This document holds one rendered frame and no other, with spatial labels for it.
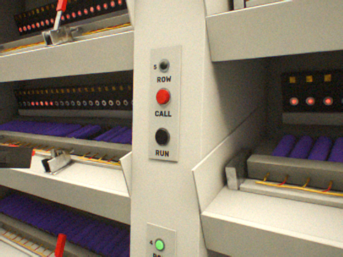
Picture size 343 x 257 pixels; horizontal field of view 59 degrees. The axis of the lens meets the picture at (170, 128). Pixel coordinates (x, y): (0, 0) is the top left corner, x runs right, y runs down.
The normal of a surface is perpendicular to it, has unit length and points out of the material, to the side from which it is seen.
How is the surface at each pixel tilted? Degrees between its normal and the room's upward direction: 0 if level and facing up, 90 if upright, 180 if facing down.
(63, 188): 111
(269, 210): 21
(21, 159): 90
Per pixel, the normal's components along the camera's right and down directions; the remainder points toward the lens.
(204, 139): 0.81, 0.04
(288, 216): -0.18, -0.93
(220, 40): -0.55, 0.37
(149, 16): -0.58, 0.02
